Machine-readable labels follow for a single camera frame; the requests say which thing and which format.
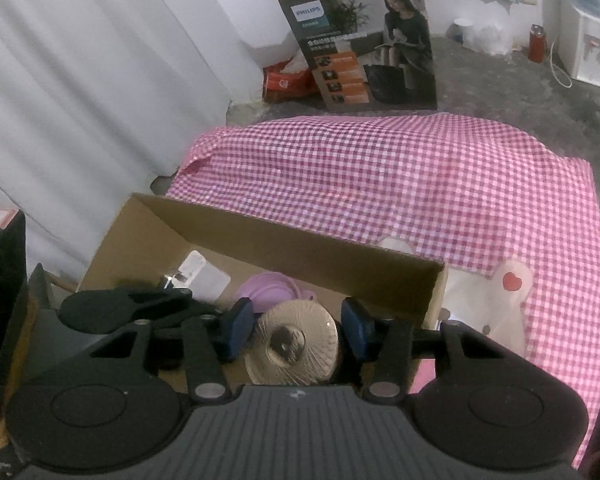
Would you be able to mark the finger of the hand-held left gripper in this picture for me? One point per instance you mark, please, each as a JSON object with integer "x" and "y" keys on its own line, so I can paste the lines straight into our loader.
{"x": 170, "y": 305}

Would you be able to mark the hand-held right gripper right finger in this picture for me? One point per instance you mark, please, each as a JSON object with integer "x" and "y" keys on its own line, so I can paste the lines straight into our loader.
{"x": 357, "y": 330}

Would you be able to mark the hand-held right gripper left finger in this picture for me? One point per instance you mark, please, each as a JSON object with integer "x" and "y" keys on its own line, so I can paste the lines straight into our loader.
{"x": 237, "y": 327}

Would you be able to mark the white charger plug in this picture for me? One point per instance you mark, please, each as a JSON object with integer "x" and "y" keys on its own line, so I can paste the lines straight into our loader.
{"x": 205, "y": 275}

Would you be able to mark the purple plastic lid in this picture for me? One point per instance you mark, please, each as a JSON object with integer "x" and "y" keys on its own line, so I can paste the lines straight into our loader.
{"x": 270, "y": 287}

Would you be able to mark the gold lid dark jar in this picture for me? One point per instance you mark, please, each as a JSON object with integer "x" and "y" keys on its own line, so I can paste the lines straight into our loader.
{"x": 290, "y": 340}

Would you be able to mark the brown cardboard box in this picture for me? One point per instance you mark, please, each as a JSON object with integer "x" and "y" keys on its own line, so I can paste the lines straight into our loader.
{"x": 230, "y": 235}

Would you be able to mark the dark grey object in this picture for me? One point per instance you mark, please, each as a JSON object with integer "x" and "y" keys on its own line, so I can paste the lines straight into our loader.
{"x": 45, "y": 305}

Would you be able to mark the black carton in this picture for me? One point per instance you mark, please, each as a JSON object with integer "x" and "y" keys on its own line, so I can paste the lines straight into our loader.
{"x": 0, "y": 300}

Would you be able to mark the pink checkered tablecloth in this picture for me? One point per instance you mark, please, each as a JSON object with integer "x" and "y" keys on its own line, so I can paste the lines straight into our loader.
{"x": 405, "y": 175}

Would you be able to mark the white curtain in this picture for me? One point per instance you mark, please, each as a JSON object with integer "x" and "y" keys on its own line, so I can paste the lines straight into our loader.
{"x": 80, "y": 85}

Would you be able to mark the red snack packet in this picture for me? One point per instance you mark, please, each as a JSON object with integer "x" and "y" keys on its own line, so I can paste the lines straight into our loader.
{"x": 285, "y": 82}

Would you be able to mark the printed appliance carton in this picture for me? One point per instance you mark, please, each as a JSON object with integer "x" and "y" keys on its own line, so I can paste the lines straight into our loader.
{"x": 360, "y": 35}

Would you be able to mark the white bowl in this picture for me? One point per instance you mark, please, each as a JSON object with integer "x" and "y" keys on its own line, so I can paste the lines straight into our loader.
{"x": 461, "y": 27}

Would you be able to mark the white plastic bag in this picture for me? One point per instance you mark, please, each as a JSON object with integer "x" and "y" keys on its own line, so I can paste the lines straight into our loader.
{"x": 490, "y": 37}

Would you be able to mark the red thermos flask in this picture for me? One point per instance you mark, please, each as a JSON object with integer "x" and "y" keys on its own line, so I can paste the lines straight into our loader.
{"x": 536, "y": 45}

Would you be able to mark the white water dispenser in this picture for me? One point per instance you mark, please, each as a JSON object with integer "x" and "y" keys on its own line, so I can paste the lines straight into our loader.
{"x": 590, "y": 45}

